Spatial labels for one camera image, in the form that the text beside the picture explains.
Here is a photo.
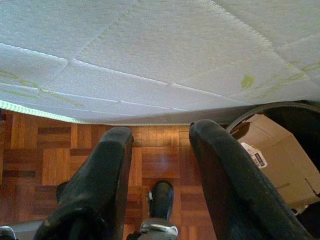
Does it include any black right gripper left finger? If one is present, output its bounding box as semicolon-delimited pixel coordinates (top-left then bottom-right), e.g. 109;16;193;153
32;126;133;240

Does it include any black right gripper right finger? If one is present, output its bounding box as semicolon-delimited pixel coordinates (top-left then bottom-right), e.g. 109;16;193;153
188;119;314;240

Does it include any white label sticker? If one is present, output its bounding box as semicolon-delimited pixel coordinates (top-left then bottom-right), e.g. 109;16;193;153
239;141;269;169

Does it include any brown cardboard box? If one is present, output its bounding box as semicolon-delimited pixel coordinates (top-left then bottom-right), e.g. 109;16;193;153
231;113;320;213

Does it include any black right robot foot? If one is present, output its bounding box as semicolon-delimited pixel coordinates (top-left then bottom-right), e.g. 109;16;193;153
149;181;175;221

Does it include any round black bin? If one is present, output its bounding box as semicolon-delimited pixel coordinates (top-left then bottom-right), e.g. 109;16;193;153
224;99;320;240

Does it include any white quilted mattress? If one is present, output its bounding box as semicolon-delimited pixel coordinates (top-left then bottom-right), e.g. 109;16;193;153
0;0;320;126

